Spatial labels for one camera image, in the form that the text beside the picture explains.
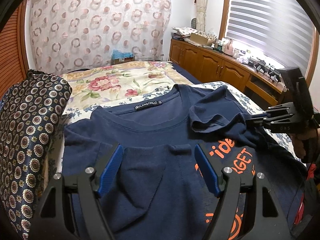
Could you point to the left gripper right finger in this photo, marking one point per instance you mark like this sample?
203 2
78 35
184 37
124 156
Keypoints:
263 217

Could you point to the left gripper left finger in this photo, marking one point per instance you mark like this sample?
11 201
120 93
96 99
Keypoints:
54 217

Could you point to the navy blue printed t-shirt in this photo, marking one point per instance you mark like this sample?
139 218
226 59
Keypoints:
159 191

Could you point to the right hand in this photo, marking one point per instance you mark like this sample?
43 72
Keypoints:
305 142

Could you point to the blue floral white bedsheet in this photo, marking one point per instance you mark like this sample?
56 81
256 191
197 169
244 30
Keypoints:
240 99

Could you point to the pink container on cabinet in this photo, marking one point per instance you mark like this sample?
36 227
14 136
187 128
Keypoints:
228 48

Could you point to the striped window blind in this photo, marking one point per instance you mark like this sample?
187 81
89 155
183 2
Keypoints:
280 28

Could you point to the wooden sideboard cabinet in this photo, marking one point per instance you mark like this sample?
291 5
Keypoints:
208 66

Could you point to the dark patterned folded cloth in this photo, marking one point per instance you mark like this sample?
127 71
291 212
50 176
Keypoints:
30 112

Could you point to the cardboard box on cabinet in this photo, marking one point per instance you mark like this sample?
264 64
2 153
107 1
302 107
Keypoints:
203 38

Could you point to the stack of papers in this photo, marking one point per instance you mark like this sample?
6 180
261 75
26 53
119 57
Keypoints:
184 31

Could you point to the floral pink quilt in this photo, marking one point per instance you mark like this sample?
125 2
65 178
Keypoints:
121 81

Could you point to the beige side curtain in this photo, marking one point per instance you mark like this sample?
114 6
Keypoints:
201 8

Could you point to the circle patterned curtain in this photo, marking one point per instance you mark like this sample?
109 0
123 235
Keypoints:
67 35

